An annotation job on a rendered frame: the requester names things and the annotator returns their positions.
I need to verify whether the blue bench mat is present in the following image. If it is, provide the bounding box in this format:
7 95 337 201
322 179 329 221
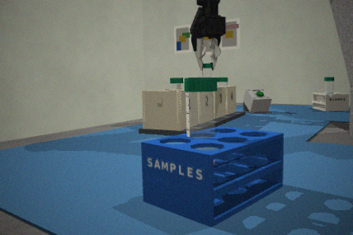
0 105 353 235

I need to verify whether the blue tube rack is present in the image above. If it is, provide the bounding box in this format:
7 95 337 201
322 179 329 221
141 126 284 227

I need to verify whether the white tube rack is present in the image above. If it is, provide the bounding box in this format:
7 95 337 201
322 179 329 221
313 93 349 111

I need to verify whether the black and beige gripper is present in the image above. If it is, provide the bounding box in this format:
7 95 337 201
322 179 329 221
191 0 226 71

